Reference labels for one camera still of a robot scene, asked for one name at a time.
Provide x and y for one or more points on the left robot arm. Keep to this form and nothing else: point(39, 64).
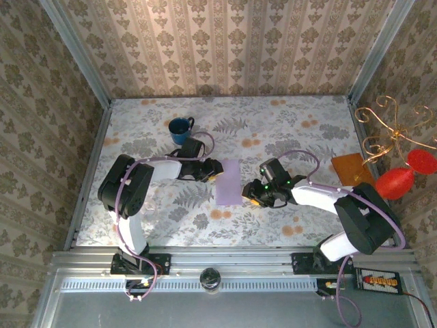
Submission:
point(126, 184)

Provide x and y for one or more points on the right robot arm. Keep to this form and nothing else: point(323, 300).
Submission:
point(358, 218)

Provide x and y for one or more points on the dark blue mug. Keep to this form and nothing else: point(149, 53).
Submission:
point(180, 131)

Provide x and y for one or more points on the small black connector board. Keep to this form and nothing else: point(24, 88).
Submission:
point(327, 285)
point(138, 285)

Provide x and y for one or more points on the grey metal shelf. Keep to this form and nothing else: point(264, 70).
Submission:
point(239, 311)

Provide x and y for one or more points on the large red ornament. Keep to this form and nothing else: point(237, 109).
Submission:
point(396, 182)

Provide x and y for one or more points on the black power connector board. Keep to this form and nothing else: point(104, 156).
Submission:
point(377, 281)

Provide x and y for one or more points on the small red ornament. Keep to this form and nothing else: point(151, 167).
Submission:
point(423, 161)

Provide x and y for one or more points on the aluminium front rail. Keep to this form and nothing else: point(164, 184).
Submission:
point(232, 259)

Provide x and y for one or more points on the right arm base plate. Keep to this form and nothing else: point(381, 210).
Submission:
point(304, 264)

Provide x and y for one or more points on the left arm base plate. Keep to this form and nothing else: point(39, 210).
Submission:
point(160, 263)

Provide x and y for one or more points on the aluminium frame post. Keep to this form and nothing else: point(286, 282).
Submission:
point(78, 51)
point(379, 51)

